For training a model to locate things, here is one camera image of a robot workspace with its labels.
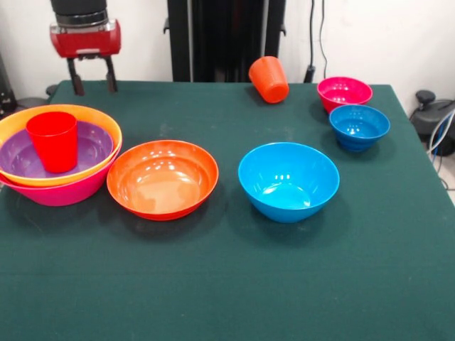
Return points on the dark green table cloth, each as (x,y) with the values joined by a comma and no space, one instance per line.
(227,277)

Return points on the small dark blue bowl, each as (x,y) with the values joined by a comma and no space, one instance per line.
(359,124)

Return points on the black office chair base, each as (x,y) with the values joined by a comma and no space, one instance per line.
(426,117)
(32,99)

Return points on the purple bowl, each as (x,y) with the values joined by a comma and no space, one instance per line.
(92,145)

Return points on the large pink bowl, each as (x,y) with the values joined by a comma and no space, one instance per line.
(71,192)

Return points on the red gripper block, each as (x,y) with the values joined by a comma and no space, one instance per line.
(85,42)

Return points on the red cup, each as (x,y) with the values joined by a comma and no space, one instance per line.
(57,145)

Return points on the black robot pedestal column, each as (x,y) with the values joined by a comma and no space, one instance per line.
(227,35)

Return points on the orange cup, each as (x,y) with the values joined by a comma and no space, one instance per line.
(270,83)

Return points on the small pink bowl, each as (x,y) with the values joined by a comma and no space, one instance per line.
(343,91)

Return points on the large orange bowl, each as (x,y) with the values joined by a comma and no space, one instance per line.
(106,124)

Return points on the red-orange bowl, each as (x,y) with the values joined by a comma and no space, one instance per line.
(160,181)

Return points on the light blue bowl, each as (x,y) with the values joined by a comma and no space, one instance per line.
(284,188)

